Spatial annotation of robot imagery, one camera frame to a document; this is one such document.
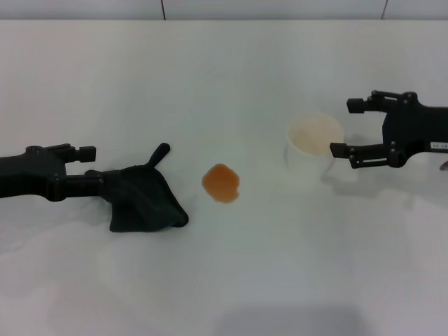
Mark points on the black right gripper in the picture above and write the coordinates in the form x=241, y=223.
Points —
x=413, y=126

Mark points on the orange-brown liquid stain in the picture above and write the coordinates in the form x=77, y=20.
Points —
x=220, y=182

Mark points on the white paper cup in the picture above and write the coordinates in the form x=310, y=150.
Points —
x=311, y=134

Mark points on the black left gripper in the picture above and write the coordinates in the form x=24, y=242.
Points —
x=29, y=175

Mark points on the dark cloth rag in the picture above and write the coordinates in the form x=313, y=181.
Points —
x=140, y=196

